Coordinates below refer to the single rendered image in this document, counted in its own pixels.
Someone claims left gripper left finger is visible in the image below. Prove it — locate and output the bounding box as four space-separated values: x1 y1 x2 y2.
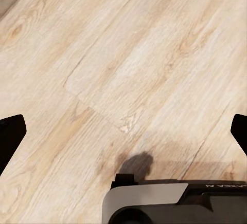
0 114 27 175

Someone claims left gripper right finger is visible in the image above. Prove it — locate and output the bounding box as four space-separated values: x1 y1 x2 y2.
231 114 247 155

